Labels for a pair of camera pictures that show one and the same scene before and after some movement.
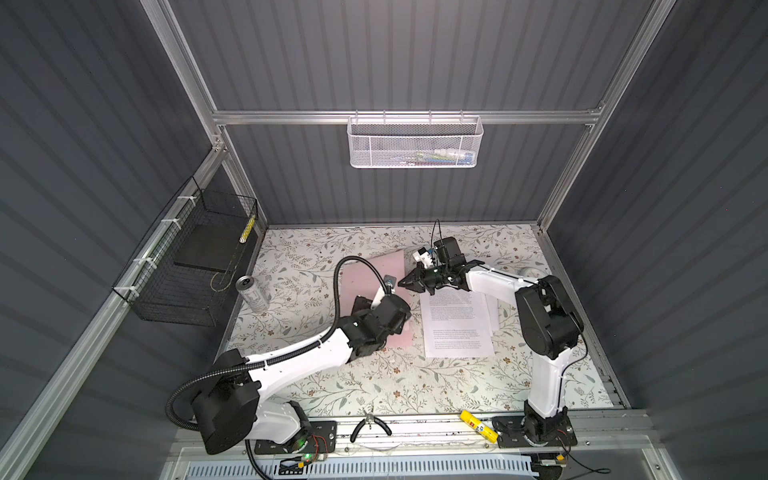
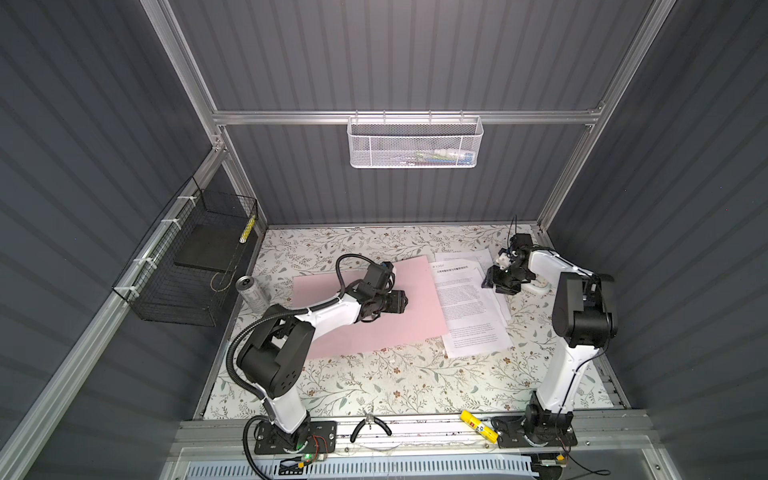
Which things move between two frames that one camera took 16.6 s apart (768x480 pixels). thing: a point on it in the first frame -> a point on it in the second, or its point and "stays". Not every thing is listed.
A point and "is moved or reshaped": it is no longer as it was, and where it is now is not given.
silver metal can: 254,294 stays
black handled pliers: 370,418 stays
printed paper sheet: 493,311 is moved or reshaped
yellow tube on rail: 479,427 stays
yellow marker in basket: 247,230 stays
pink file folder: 362,281 is moved or reshaped
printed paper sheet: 457,324 is moved or reshaped
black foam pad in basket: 210,246 stays
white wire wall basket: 411,141 stays
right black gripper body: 434,278 -> 509,280
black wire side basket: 184,269 stays
